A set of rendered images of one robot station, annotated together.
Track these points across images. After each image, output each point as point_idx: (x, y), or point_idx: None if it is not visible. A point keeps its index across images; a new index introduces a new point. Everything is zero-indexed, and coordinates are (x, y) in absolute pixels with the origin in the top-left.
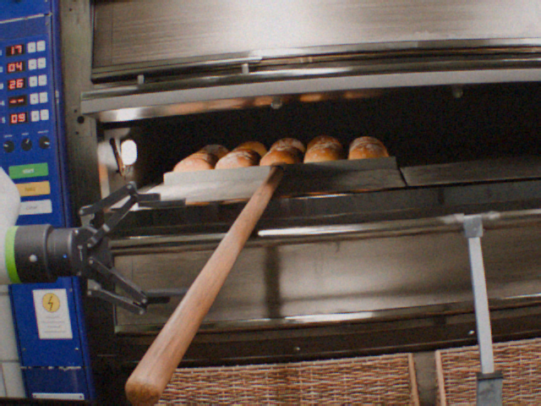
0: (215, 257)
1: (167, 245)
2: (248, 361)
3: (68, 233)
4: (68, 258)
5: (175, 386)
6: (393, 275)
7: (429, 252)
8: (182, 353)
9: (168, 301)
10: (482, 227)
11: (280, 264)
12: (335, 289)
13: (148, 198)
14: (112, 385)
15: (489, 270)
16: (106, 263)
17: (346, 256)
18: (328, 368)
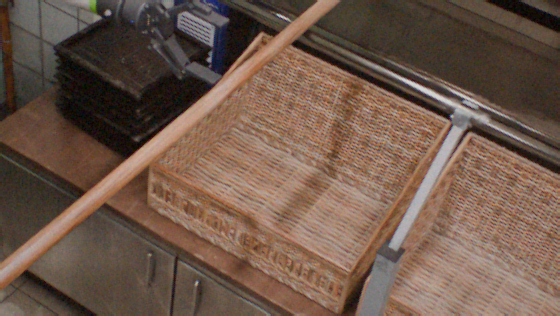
0: (175, 124)
1: (244, 11)
2: (338, 60)
3: (140, 5)
4: (134, 24)
5: (278, 54)
6: (461, 59)
7: (498, 58)
8: (6, 284)
9: (199, 79)
10: (468, 123)
11: (383, 6)
12: (413, 46)
13: (200, 10)
14: (240, 27)
15: (539, 99)
16: (164, 35)
17: (433, 26)
18: (386, 98)
